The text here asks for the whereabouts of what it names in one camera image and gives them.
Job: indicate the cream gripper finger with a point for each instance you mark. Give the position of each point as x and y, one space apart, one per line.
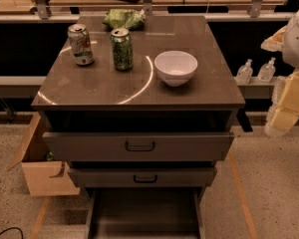
284 112
274 43

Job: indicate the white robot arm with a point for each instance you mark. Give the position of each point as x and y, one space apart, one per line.
290 53

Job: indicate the grey drawer cabinet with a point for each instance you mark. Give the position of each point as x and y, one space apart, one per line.
98 98

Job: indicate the bottom drawer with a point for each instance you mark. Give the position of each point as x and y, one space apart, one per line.
144 213

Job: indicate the drawer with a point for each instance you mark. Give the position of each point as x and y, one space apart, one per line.
144 213
123 146
147 177

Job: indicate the white and green soda can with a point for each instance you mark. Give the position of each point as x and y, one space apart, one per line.
80 43

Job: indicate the middle drawer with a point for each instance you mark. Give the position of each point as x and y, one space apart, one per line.
147 177

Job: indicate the top drawer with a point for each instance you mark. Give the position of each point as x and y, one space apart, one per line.
123 146

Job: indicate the right sanitizer bottle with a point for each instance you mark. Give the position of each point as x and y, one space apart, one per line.
267 71

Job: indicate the sanitizer bottle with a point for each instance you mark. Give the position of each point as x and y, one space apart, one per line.
244 73
267 71

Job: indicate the left sanitizer bottle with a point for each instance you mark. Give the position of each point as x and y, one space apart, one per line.
244 73

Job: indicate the white bowl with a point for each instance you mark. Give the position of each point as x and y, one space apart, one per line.
175 68

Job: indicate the green chip bag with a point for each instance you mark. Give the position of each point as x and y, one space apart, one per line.
125 18

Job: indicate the cardboard box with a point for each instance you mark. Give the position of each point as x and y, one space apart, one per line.
44 175

